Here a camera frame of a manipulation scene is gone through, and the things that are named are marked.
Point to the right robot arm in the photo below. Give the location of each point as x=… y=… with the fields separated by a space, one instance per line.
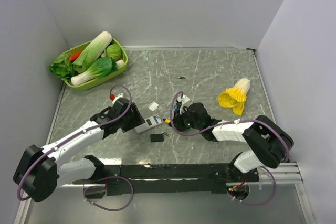
x=268 y=144

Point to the round green cabbage toy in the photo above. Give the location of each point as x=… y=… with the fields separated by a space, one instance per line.
x=113 y=51

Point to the yellow white cabbage toy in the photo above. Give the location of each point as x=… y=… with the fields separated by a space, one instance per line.
x=235 y=97

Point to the bok choy toy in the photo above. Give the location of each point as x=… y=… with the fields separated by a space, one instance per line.
x=99 y=69

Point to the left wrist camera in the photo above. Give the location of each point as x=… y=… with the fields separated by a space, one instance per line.
x=113 y=97

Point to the green plastic basket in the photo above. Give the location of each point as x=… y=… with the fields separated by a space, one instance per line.
x=95 y=82

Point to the white red remote control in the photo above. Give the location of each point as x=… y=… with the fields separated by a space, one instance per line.
x=150 y=122

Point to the napa cabbage toy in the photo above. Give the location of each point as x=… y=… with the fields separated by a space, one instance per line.
x=93 y=50

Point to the green lettuce toy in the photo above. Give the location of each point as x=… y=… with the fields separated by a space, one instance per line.
x=62 y=67

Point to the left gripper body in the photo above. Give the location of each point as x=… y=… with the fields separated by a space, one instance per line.
x=132 y=120

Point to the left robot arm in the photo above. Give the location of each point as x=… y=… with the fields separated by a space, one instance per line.
x=42 y=169

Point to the red chili pepper toy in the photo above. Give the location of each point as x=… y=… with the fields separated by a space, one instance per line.
x=75 y=56

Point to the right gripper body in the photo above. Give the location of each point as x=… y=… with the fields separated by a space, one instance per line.
x=184 y=120

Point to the white battery cover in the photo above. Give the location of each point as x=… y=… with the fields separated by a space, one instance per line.
x=153 y=106

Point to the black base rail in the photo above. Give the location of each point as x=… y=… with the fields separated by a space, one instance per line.
x=167 y=178

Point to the black battery cover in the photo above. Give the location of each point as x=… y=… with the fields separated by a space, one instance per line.
x=154 y=138

